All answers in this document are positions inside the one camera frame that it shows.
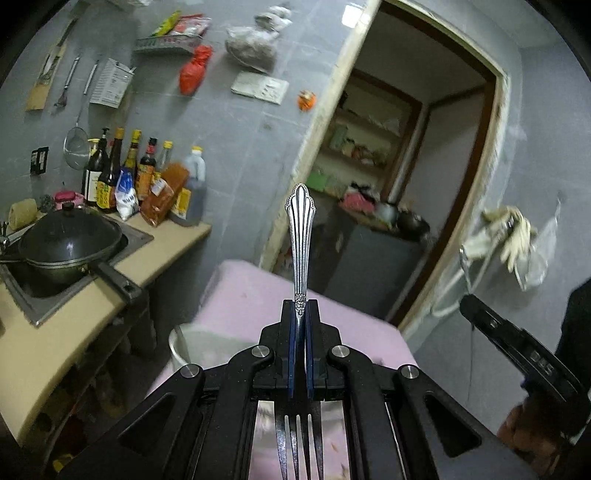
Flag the ornate silver fork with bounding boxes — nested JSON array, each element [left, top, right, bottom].
[[274, 183, 325, 479]]

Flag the right hand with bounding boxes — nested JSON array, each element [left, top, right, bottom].
[[497, 397, 565, 478]]

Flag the pink floral table cloth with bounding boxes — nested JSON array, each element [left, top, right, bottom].
[[181, 260, 416, 479]]

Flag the grey cabinet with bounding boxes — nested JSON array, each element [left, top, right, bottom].
[[308, 206, 424, 320]]

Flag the clear mesh bag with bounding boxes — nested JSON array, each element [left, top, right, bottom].
[[514, 200, 562, 292]]

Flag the cream rubber gloves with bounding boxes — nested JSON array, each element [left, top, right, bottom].
[[460, 206, 538, 273]]

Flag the large dark vinegar jug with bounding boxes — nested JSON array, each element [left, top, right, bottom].
[[169, 145, 206, 227]]

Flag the orange spice packet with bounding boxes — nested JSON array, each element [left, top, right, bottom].
[[140, 163, 189, 227]]

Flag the white salt bag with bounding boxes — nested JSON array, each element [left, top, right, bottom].
[[115, 168, 139, 222]]

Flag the red-label sauce bottle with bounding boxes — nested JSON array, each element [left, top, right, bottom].
[[135, 137, 157, 203]]

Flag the clear yellow-cap bottle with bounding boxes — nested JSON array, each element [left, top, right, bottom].
[[153, 140, 173, 181]]

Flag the dark soy sauce bottle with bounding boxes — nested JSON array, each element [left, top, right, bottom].
[[96, 127, 124, 213]]

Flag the yellow-cap sauce bottle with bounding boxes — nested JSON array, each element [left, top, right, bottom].
[[123, 129, 141, 180]]

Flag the black wok with lid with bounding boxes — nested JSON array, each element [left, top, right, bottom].
[[17, 203, 121, 275]]

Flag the steel sink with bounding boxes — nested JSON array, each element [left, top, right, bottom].
[[1, 224, 153, 328]]

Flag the black pump bottle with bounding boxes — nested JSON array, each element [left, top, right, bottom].
[[82, 127, 109, 206]]

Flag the pink soap dish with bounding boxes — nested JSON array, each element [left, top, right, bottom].
[[53, 190, 84, 210]]

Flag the hanging mesh strainer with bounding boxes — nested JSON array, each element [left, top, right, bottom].
[[62, 61, 99, 171]]

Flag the red plastic bag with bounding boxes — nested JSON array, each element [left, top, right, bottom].
[[178, 45, 213, 96]]

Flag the yellow sponge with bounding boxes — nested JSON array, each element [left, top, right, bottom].
[[8, 198, 37, 231]]

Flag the grey plastic bag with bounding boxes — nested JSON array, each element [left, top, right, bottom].
[[225, 3, 293, 74]]

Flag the white hanging box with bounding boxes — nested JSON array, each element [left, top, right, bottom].
[[89, 58, 135, 109]]

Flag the hanging steel utensil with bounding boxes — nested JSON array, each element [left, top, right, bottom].
[[54, 54, 82, 109]]

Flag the hanging knife in sheath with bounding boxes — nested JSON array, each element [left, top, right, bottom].
[[25, 18, 78, 112]]

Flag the white hose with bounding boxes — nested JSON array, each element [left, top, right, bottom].
[[431, 264, 468, 319]]

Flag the orange wall hook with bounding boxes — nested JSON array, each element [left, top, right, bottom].
[[297, 90, 317, 112]]

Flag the white wall socket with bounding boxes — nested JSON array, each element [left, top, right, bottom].
[[230, 72, 290, 105]]

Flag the black wall outlet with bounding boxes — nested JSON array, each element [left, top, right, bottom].
[[29, 146, 49, 176]]

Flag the wall wire shelf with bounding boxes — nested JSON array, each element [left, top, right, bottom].
[[133, 35, 204, 55]]

